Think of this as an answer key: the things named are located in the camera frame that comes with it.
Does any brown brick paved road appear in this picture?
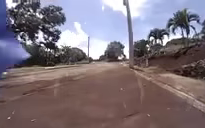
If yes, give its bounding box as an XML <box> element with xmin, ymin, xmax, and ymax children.
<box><xmin>0</xmin><ymin>61</ymin><xmax>205</xmax><ymax>128</ymax></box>

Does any palm tree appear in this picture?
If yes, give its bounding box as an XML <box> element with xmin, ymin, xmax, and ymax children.
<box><xmin>147</xmin><ymin>27</ymin><xmax>170</xmax><ymax>46</ymax></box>
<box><xmin>166</xmin><ymin>8</ymin><xmax>201</xmax><ymax>43</ymax></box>

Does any pale kerb strip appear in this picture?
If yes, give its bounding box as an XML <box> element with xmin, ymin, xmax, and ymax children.
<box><xmin>0</xmin><ymin>61</ymin><xmax>91</xmax><ymax>80</ymax></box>

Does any pile of rubble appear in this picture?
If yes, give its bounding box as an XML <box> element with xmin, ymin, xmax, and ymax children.
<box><xmin>173</xmin><ymin>54</ymin><xmax>205</xmax><ymax>82</ymax></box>

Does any round dark tree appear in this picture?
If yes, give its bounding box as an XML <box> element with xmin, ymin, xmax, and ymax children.
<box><xmin>103</xmin><ymin>40</ymin><xmax>127</xmax><ymax>62</ymax></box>

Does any large dark tree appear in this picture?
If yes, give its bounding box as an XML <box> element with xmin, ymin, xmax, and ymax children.
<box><xmin>6</xmin><ymin>0</ymin><xmax>68</xmax><ymax>66</ymax></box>

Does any broad green tree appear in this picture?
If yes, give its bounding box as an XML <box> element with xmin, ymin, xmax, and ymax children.
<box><xmin>133</xmin><ymin>38</ymin><xmax>151</xmax><ymax>58</ymax></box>

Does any pale pavement with kerb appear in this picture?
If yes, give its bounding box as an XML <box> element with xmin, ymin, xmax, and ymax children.
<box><xmin>123</xmin><ymin>63</ymin><xmax>205</xmax><ymax>116</ymax></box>

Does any blue blurred strip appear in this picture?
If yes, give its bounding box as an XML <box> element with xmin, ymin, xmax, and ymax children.
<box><xmin>0</xmin><ymin>0</ymin><xmax>32</xmax><ymax>108</ymax></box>

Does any grey utility pole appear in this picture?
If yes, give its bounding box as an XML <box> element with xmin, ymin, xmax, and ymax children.
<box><xmin>123</xmin><ymin>0</ymin><xmax>135</xmax><ymax>69</ymax></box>

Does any row of bushes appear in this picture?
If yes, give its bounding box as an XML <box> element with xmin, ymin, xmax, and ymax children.
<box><xmin>23</xmin><ymin>44</ymin><xmax>91</xmax><ymax>66</ymax></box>

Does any earth bank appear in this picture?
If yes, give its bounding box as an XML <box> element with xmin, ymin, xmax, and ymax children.
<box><xmin>134</xmin><ymin>36</ymin><xmax>205</xmax><ymax>83</ymax></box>

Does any thin lamp pole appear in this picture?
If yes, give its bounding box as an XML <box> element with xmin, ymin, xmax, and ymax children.
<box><xmin>86</xmin><ymin>35</ymin><xmax>91</xmax><ymax>63</ymax></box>

